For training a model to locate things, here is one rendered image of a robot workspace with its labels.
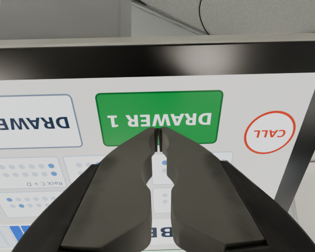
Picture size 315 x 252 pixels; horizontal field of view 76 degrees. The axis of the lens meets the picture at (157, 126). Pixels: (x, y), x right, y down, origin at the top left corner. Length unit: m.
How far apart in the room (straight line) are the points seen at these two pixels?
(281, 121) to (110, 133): 0.14
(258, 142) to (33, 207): 0.22
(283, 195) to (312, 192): 3.55
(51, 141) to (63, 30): 0.16
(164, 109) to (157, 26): 1.38
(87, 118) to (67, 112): 0.01
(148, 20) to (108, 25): 1.21
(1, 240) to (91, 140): 0.18
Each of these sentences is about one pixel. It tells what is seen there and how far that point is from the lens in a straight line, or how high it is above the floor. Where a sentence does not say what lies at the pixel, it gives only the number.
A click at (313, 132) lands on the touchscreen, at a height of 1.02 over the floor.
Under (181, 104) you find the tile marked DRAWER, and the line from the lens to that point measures 0.15.
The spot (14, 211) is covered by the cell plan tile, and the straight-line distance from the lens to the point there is 0.26.
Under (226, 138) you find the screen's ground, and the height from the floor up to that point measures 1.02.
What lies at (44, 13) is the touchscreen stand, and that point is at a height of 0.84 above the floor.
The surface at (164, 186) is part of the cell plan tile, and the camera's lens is 0.20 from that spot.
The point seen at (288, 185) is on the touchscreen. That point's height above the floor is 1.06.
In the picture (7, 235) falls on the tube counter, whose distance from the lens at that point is 0.30.
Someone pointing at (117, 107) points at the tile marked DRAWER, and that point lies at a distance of 0.15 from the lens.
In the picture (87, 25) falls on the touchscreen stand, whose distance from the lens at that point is 0.30.
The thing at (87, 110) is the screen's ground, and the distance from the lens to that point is 0.16.
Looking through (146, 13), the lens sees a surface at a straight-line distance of 1.52.
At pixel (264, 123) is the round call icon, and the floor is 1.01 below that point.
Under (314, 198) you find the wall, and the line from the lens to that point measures 3.80.
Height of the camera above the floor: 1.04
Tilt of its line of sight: 11 degrees down
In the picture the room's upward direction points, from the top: 178 degrees clockwise
